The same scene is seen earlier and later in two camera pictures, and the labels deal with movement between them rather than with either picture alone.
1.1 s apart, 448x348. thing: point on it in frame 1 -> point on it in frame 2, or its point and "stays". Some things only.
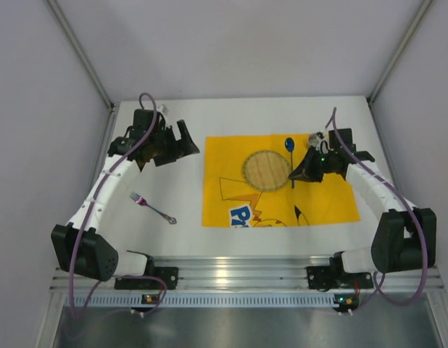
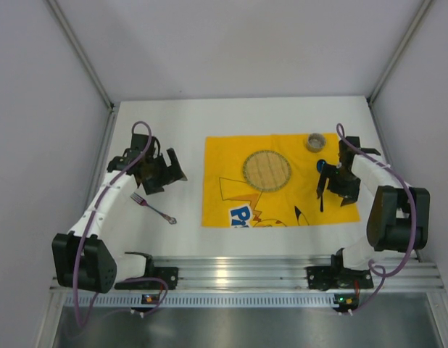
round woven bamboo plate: (266, 170) stays
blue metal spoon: (289, 144) -> (320, 164)
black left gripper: (173, 143) -> (162, 174)
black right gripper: (314, 165) -> (337, 182)
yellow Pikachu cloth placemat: (229, 201) stays
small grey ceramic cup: (312, 141) stays
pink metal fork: (143, 202) stays
